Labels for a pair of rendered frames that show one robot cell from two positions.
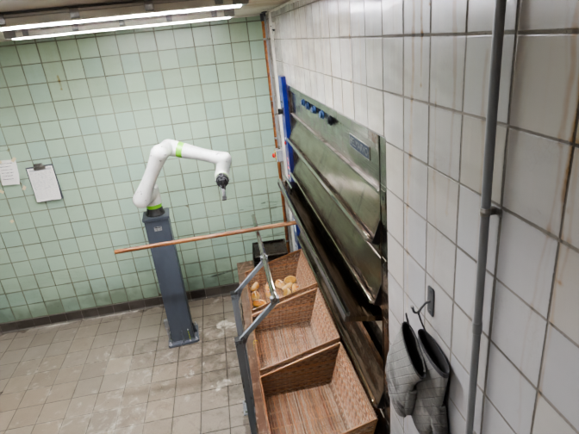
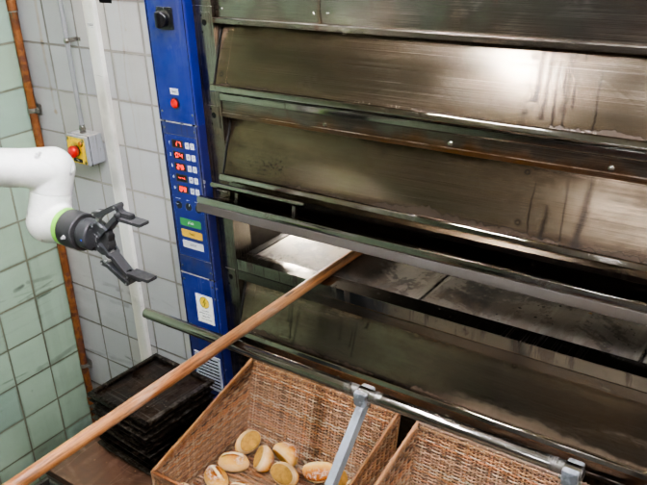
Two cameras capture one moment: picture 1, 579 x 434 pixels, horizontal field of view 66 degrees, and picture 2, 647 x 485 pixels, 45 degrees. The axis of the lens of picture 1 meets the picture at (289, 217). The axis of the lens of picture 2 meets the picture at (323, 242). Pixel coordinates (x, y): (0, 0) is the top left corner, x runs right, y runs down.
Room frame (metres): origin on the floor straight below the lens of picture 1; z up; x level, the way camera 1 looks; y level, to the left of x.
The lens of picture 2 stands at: (1.51, 1.30, 2.21)
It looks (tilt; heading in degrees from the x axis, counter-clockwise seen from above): 24 degrees down; 314
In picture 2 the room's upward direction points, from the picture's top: 3 degrees counter-clockwise
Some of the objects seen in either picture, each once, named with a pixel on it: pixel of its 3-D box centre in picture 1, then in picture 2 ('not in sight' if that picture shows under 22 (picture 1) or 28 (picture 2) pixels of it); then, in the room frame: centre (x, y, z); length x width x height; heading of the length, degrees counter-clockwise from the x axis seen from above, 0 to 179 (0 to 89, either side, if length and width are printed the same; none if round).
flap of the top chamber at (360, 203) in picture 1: (321, 158); (529, 89); (2.33, -0.21, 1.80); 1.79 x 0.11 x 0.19; 7
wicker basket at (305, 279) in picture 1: (279, 285); (277, 461); (2.87, 0.13, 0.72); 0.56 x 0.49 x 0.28; 8
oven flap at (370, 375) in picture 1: (330, 282); (508, 392); (2.33, -0.21, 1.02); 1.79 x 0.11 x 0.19; 7
